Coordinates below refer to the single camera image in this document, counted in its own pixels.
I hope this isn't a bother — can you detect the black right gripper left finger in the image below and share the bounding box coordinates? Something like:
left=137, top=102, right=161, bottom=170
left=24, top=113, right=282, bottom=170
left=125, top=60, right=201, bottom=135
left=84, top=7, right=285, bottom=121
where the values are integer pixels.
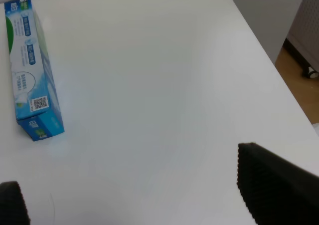
left=0, top=181, right=30, bottom=225

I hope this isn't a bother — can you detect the grey perforated rolling cabinet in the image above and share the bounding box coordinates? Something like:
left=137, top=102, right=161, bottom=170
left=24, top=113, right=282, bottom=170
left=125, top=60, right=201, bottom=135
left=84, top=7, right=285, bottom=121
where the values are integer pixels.
left=284, top=0, right=319, bottom=79

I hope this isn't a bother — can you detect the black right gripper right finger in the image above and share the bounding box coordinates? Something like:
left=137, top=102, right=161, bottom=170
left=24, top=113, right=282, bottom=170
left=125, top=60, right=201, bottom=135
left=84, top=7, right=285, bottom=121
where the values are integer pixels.
left=237, top=143, right=319, bottom=225

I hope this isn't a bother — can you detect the blue toothpaste box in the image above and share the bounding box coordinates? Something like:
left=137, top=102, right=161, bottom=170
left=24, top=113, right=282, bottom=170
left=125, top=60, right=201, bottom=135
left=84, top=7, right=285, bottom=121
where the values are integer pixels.
left=4, top=0, right=64, bottom=141

